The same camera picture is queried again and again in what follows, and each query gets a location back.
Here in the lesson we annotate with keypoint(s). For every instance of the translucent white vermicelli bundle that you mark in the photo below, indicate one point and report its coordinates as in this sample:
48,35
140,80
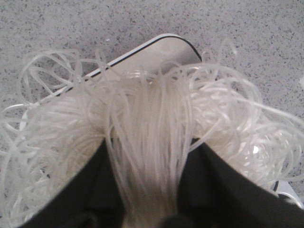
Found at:
144,143

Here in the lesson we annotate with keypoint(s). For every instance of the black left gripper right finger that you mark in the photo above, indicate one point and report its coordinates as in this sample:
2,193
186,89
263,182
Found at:
211,194

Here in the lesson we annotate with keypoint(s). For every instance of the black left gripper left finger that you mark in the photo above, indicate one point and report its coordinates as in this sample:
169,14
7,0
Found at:
90,200

